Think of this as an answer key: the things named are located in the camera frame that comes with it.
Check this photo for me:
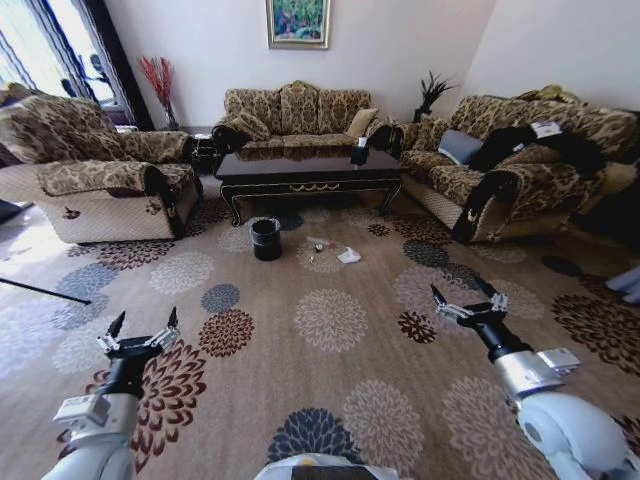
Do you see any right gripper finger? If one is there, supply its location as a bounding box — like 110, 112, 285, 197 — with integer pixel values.
467, 274, 511, 315
430, 283, 474, 322

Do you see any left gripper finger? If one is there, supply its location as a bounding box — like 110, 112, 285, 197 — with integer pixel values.
144, 305, 182, 350
96, 310, 127, 356

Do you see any black trash bin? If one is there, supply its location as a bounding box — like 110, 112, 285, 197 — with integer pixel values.
249, 217, 283, 262

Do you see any black thin pole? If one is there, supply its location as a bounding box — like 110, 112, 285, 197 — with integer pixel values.
0, 277, 93, 306

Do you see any patterned two-seat sofa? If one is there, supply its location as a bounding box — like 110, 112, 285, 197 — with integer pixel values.
394, 93, 640, 245

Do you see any blue grey cloth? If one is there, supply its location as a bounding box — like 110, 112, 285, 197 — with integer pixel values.
605, 266, 640, 303

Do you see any black garment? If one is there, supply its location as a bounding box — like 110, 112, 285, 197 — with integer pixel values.
468, 125, 607, 177

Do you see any grey cushion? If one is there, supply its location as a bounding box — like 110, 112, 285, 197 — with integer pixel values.
436, 129, 485, 167

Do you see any patterned armchair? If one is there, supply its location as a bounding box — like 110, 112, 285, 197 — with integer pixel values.
0, 93, 204, 245

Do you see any patterned square cushion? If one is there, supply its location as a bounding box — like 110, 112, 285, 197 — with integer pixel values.
228, 111, 272, 144
411, 115, 452, 152

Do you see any white paper sheet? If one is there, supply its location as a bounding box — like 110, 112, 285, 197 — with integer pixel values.
530, 119, 565, 138

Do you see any dark small side table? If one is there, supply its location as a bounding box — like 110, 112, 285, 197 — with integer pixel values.
190, 132, 217, 175

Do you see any dark wooden coffee table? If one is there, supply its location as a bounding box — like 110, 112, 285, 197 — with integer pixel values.
213, 147, 410, 227

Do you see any white robot front shell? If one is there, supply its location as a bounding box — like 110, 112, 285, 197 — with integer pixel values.
257, 452, 401, 480

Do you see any beige cushion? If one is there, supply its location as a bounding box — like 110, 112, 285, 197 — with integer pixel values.
345, 107, 380, 140

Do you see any dark potted plant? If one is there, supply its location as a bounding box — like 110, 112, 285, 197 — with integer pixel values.
412, 70, 459, 124

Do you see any olive cloth bundle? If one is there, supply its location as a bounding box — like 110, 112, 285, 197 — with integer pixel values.
516, 84, 584, 105

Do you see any patterned three-seat sofa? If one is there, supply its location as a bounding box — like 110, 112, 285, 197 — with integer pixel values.
211, 79, 401, 156

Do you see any red dried plant vase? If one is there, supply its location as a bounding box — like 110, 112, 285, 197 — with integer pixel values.
138, 55, 180, 132

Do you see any striped window curtain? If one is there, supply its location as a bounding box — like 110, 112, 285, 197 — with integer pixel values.
0, 0, 127, 109

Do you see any framed green painting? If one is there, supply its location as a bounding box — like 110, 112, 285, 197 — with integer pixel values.
265, 0, 331, 50

